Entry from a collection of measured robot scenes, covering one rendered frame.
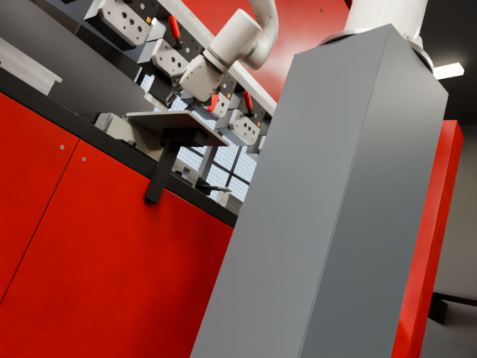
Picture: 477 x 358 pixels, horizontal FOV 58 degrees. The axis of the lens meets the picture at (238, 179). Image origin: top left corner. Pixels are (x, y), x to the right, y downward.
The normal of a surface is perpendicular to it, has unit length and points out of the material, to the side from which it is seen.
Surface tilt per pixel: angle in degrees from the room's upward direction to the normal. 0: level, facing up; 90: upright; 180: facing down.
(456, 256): 90
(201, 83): 133
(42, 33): 90
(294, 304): 90
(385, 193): 90
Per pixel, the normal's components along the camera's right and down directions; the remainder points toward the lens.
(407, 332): -0.57, -0.42
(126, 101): 0.76, 0.07
